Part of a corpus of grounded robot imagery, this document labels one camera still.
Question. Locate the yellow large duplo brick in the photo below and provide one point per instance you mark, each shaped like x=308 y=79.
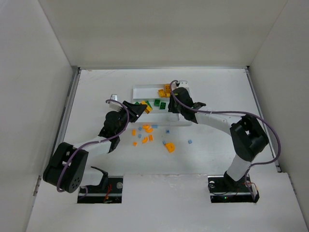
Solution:
x=147 y=109

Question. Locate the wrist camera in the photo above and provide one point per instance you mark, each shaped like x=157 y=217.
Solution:
x=183 y=83
x=113 y=99

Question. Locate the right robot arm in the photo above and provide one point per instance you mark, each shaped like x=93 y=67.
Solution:
x=248 y=137

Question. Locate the yellow long duplo brick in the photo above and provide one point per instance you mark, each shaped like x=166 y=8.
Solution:
x=162 y=93

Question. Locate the white compartment tray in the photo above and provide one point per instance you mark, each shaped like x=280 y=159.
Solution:
x=159 y=114

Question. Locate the green two-stud duplo brick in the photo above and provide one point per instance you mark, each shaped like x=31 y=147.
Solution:
x=162 y=106

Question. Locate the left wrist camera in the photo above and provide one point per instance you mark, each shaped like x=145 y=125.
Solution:
x=113 y=99

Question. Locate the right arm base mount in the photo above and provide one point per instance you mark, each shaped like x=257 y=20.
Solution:
x=220 y=192

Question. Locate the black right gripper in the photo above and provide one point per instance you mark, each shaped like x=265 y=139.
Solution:
x=175 y=104

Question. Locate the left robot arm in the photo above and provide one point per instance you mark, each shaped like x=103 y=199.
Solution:
x=66 y=167

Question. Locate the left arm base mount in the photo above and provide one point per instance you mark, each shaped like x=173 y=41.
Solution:
x=100 y=187

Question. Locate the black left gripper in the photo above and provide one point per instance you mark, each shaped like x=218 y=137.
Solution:
x=130 y=110

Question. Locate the yellow rounded ladybug brick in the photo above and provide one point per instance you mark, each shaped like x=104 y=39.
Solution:
x=167 y=88

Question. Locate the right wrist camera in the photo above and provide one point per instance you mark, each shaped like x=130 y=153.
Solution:
x=183 y=83

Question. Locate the green square duplo brick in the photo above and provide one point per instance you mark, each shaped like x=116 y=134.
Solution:
x=157 y=102

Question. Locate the orange D-shaped arch brick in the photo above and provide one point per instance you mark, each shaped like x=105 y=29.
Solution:
x=170 y=147

